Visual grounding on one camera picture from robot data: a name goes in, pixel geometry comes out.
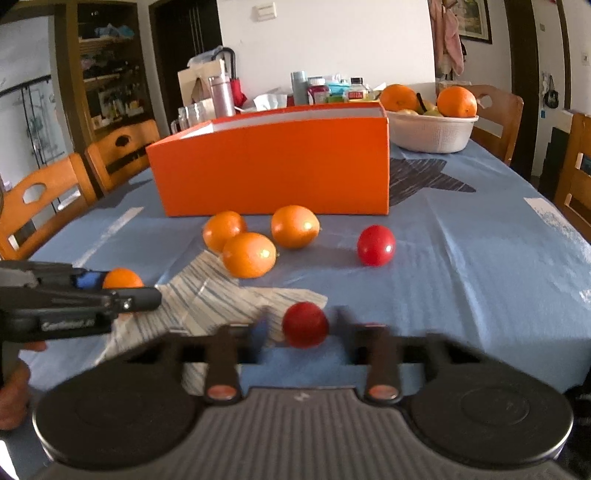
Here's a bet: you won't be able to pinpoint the grey bottle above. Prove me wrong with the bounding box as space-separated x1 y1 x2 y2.
291 71 310 106

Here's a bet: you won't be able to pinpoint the wooden chair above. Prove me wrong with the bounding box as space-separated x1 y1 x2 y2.
0 153 98 262
553 112 591 228
84 119 162 195
464 84 525 166

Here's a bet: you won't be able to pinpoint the blue printed tablecloth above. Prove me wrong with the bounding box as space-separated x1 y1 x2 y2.
0 138 591 462

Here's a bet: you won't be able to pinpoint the pink hanging clothes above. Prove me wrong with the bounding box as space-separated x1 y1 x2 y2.
428 0 465 77

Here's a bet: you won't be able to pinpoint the wooden shelf cabinet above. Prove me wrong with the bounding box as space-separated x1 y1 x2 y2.
55 0 153 140

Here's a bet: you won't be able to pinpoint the framed wall picture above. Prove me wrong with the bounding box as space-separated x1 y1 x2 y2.
455 0 493 45

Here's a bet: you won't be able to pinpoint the teal wet wipes pack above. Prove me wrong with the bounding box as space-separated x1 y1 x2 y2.
325 78 352 103

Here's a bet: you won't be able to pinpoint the clear glass mug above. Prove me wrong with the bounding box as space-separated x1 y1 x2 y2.
170 104 206 135

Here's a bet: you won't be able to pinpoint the red folded umbrella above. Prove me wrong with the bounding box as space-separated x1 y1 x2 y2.
219 47 248 110

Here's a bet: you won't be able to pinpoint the orange cardboard box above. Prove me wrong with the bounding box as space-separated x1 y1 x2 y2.
146 102 391 218

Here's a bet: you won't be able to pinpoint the orange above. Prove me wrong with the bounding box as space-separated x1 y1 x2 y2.
379 84 421 113
102 268 145 291
202 211 249 254
270 205 321 251
222 232 278 280
436 86 478 119

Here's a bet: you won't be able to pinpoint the black hanging bag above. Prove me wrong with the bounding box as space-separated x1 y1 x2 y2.
542 74 561 110

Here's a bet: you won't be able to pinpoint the white plastic basket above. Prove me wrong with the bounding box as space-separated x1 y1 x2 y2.
385 110 480 154

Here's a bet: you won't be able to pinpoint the pink thermos bottle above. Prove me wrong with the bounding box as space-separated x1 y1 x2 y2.
209 75 236 119

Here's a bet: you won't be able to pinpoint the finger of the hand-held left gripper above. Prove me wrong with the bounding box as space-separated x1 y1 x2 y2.
34 263 107 292
69 286 163 315

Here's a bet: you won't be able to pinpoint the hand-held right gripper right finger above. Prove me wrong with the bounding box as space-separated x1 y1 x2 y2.
337 306 462 404

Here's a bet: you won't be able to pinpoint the red tomato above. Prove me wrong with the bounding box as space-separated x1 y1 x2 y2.
357 224 397 267
282 302 330 349

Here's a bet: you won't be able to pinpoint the person's left hand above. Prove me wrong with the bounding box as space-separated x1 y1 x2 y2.
0 340 49 432

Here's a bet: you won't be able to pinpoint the white tissue pack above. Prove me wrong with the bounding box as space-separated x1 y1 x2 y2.
253 93 290 112

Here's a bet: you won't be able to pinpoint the red label jar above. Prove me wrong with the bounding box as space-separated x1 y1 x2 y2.
307 77 331 105

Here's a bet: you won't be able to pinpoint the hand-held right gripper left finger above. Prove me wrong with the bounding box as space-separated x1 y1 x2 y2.
157 318 271 404

